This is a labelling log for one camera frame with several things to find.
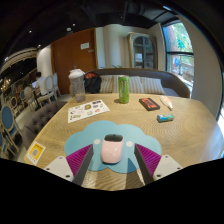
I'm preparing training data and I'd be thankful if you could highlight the green drink can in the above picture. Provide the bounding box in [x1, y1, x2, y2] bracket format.
[118, 75, 131, 104]

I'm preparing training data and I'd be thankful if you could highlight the white printed paper sheet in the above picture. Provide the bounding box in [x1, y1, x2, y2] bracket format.
[67, 99, 111, 124]

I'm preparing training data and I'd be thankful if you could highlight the grey tufted bench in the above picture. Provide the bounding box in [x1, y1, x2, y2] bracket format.
[21, 100, 68, 150]

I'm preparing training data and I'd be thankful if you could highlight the group of dining chairs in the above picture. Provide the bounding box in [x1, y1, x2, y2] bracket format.
[0, 72, 63, 159]

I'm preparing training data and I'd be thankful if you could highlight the yellow square sticker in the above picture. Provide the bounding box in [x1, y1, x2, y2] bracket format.
[25, 141, 47, 166]

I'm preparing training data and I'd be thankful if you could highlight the blue cloud-shaped mouse pad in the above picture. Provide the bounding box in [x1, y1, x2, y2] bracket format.
[63, 120, 163, 174]

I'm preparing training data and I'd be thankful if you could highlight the striped cushion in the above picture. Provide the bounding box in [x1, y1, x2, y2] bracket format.
[128, 75, 166, 95]
[99, 74, 121, 94]

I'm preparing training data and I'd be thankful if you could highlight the pink computer mouse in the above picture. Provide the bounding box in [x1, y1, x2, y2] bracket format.
[100, 133, 125, 165]

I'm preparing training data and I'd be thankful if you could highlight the grey curved sofa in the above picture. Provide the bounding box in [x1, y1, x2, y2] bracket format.
[83, 67, 191, 99]

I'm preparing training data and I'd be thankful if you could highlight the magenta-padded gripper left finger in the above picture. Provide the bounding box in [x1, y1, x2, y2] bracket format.
[43, 143, 94, 187]

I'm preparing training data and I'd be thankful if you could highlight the arched glass-door cabinet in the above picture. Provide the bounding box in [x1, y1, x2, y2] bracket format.
[126, 32, 159, 70]

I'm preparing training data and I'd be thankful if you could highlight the black box with red print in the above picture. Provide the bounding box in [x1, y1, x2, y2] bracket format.
[138, 97, 161, 112]

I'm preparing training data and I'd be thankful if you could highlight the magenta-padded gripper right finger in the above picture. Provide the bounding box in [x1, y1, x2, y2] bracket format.
[134, 143, 184, 185]

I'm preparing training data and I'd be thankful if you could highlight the person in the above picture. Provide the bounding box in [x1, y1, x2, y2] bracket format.
[32, 71, 48, 98]

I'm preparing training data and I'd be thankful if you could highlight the black-framed window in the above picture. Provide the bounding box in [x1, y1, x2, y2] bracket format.
[162, 20, 195, 91]

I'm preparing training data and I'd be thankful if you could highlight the brown wooden door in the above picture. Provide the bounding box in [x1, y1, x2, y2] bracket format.
[50, 28, 98, 95]

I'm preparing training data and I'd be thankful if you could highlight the green and blue small pack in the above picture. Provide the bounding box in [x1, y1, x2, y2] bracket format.
[156, 113, 175, 123]

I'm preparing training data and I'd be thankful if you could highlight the clear plastic shaker bottle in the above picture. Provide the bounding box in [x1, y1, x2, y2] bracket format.
[68, 68, 87, 103]

